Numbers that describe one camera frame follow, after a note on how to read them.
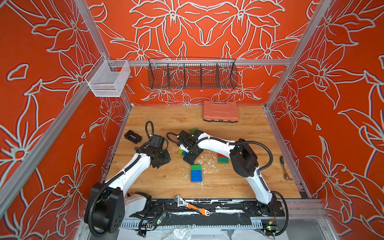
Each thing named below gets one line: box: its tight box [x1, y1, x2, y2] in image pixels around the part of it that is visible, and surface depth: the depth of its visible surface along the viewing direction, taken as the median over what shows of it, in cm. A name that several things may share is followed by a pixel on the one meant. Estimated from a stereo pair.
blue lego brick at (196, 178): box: [191, 174, 203, 183], surface depth 81 cm
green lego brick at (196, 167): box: [191, 164, 203, 171], surface depth 85 cm
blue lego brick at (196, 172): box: [190, 170, 203, 176], surface depth 83 cm
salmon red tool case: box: [203, 100, 239, 123], surface depth 112 cm
